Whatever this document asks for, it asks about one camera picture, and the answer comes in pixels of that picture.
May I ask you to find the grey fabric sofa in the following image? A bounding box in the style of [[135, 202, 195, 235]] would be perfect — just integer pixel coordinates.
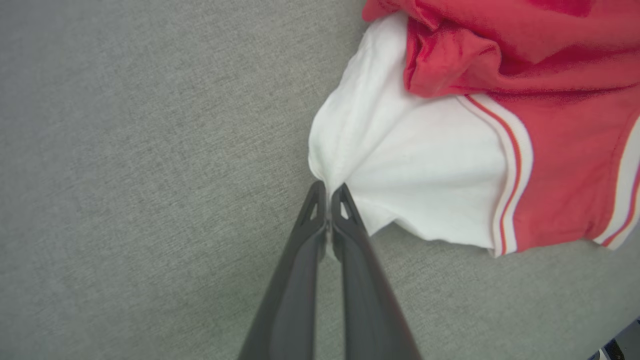
[[0, 0, 640, 360]]

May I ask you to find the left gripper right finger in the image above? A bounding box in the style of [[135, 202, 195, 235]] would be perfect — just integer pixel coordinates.
[[331, 183, 423, 360]]

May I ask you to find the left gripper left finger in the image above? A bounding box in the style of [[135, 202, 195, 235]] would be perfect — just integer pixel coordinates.
[[237, 181, 328, 360]]

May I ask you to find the red and white shirt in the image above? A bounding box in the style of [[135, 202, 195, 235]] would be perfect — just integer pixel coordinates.
[[307, 0, 640, 258]]

